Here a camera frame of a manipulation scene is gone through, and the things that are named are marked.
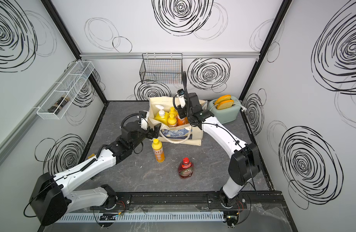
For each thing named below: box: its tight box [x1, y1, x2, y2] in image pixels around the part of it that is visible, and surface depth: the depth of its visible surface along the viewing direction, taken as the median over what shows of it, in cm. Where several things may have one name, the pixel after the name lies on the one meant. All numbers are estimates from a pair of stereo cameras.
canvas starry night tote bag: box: [148, 96, 203, 146], surface depth 87 cm
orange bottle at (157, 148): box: [151, 138, 165, 163], surface depth 75 cm
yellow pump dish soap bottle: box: [153, 104, 169, 126], surface depth 85 cm
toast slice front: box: [216, 99, 235, 110], surface depth 93 cm
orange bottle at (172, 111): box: [168, 106, 178, 118], surface depth 87 cm
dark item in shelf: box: [47, 94, 70, 116], surface depth 69 cm
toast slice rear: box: [214, 94, 232, 105], surface depth 95 cm
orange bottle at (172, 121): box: [167, 113, 178, 128], surface depth 86 cm
